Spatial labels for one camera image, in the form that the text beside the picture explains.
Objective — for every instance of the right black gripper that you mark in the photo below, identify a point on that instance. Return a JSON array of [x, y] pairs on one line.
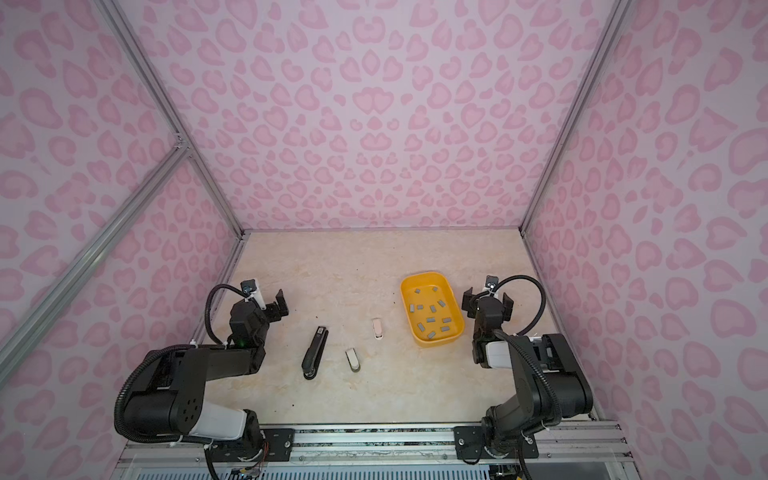
[[487, 304]]

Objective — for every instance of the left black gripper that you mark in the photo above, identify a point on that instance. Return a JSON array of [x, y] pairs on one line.
[[274, 308]]

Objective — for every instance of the black long stapler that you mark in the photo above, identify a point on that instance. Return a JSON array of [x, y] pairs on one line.
[[313, 355]]

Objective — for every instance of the grey mini stapler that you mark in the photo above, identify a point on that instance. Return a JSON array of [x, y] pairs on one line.
[[353, 360]]

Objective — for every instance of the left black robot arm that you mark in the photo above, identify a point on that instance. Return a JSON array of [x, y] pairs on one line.
[[163, 399]]

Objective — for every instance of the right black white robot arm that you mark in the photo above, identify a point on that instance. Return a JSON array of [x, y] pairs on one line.
[[549, 384]]

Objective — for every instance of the yellow plastic tray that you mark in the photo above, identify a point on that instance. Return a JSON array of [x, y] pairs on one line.
[[423, 290]]

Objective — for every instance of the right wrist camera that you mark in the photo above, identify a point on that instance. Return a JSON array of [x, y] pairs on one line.
[[491, 283]]

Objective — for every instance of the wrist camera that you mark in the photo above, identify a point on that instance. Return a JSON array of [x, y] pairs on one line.
[[491, 283], [252, 291]]

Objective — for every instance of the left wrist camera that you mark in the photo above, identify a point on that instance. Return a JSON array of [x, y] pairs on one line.
[[252, 291]]

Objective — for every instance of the aluminium frame left diagonal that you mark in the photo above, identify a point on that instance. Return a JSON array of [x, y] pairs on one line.
[[39, 320]]

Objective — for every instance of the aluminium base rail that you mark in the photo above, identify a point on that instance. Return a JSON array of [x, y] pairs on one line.
[[575, 449]]

